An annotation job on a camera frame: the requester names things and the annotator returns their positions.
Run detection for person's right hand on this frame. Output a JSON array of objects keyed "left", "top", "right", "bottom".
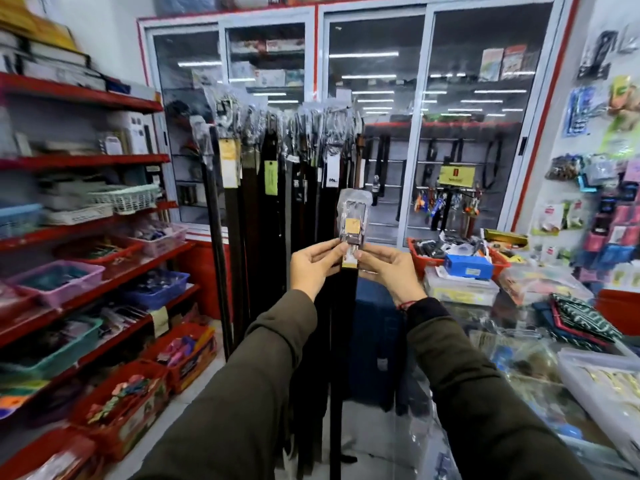
[{"left": 355, "top": 243, "right": 429, "bottom": 307}]

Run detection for person's left hand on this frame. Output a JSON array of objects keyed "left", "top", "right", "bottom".
[{"left": 290, "top": 239, "right": 350, "bottom": 302}]

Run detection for black belt with buckle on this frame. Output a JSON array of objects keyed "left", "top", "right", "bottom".
[{"left": 328, "top": 189, "right": 374, "bottom": 480}]

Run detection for person's left forearm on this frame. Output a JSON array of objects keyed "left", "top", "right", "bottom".
[{"left": 131, "top": 289, "right": 319, "bottom": 480}]

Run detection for person's right forearm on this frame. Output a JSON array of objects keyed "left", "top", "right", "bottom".
[{"left": 397, "top": 297, "right": 597, "bottom": 480}]

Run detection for red basket with black items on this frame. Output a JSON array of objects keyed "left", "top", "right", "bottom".
[{"left": 407, "top": 234, "right": 512, "bottom": 281}]

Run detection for row of hanging dark belts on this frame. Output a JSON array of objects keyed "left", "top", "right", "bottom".
[{"left": 190, "top": 97, "right": 368, "bottom": 475}]

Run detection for blue suitcase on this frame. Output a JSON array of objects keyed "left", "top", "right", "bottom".
[{"left": 349, "top": 277, "right": 407, "bottom": 411}]

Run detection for blue cardboard box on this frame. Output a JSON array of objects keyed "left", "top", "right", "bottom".
[{"left": 444, "top": 253, "right": 495, "bottom": 281}]

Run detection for clear plastic lidded box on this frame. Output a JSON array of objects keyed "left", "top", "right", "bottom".
[{"left": 423, "top": 267, "right": 500, "bottom": 307}]

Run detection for yellow sign card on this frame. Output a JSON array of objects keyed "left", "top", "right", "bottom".
[{"left": 438, "top": 165, "right": 477, "bottom": 189}]

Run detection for flat yellow box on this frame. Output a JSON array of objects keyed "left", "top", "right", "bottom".
[{"left": 483, "top": 228, "right": 529, "bottom": 247}]

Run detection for yellow paper tag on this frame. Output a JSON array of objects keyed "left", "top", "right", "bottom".
[{"left": 218, "top": 139, "right": 241, "bottom": 189}]

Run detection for glass sliding door cabinet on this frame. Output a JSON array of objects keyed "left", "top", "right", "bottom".
[{"left": 137, "top": 0, "right": 582, "bottom": 246}]

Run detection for small pink plastic basket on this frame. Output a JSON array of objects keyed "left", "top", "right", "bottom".
[{"left": 127, "top": 222, "right": 189, "bottom": 258}]

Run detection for red crate with colourful items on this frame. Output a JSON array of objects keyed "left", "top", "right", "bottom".
[
  {"left": 142, "top": 323, "right": 219, "bottom": 394},
  {"left": 69, "top": 359, "right": 171, "bottom": 461}
]

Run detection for dark blue plastic basket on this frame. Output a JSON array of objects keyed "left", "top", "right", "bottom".
[{"left": 122, "top": 270, "right": 191, "bottom": 311}]

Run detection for shelf price label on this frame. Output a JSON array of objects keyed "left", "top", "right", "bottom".
[{"left": 149, "top": 307, "right": 170, "bottom": 338}]

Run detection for glass display counter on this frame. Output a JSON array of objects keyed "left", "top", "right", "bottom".
[{"left": 394, "top": 289, "right": 640, "bottom": 480}]

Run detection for boxes inside cabinet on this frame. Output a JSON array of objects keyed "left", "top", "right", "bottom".
[{"left": 229, "top": 38, "right": 306, "bottom": 88}]

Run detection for white mesh basket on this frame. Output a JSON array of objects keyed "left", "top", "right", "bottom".
[{"left": 89, "top": 184, "right": 161, "bottom": 216}]

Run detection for green striped folded cloth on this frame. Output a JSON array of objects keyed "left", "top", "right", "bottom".
[{"left": 549, "top": 293, "right": 624, "bottom": 346}]

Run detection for packets standing in cabinet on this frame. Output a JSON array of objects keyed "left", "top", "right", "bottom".
[{"left": 478, "top": 44, "right": 529, "bottom": 83}]

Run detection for white appliance box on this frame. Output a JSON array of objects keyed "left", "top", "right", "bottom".
[{"left": 107, "top": 111, "right": 152, "bottom": 156}]

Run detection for red plastic tray basket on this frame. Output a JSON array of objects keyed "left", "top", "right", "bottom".
[{"left": 54, "top": 239, "right": 144, "bottom": 276}]

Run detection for flat white plastic basket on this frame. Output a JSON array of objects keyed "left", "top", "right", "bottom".
[{"left": 42, "top": 203, "right": 115, "bottom": 227}]

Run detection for clear tray with gold items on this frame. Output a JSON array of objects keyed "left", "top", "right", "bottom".
[{"left": 557, "top": 348, "right": 640, "bottom": 466}]

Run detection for pink basket with blue items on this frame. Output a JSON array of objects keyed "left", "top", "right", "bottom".
[{"left": 7, "top": 260, "right": 106, "bottom": 308}]

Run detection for red metal shelf unit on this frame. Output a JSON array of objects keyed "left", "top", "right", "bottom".
[{"left": 0, "top": 72, "right": 202, "bottom": 480}]

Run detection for teal plastic basket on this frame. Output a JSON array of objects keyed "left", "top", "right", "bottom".
[{"left": 0, "top": 317, "right": 104, "bottom": 381}]

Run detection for light blue plastic basket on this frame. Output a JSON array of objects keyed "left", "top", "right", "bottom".
[{"left": 0, "top": 203, "right": 44, "bottom": 240}]

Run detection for stack of boxes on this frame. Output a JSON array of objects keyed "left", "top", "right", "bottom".
[{"left": 0, "top": 0, "right": 107, "bottom": 91}]

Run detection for red crate with packets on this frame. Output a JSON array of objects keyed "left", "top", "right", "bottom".
[{"left": 0, "top": 427, "right": 102, "bottom": 480}]

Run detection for bunch of hanging keychains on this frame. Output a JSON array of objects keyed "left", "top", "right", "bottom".
[{"left": 413, "top": 189, "right": 482, "bottom": 231}]

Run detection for wall display of hanging packets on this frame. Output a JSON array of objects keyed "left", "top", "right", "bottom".
[{"left": 542, "top": 29, "right": 640, "bottom": 291}]

